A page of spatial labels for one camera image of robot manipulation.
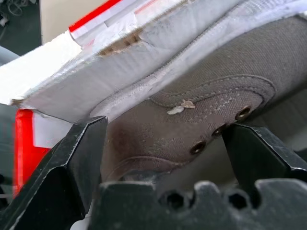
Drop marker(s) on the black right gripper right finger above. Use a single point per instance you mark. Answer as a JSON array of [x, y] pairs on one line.
[[259, 153]]

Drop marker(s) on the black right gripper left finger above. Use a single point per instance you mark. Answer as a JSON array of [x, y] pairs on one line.
[[60, 172]]

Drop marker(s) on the grey canvas shoe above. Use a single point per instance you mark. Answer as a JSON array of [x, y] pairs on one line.
[[216, 79]]

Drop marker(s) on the white and red shoebox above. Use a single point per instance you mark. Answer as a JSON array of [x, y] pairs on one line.
[[79, 69]]

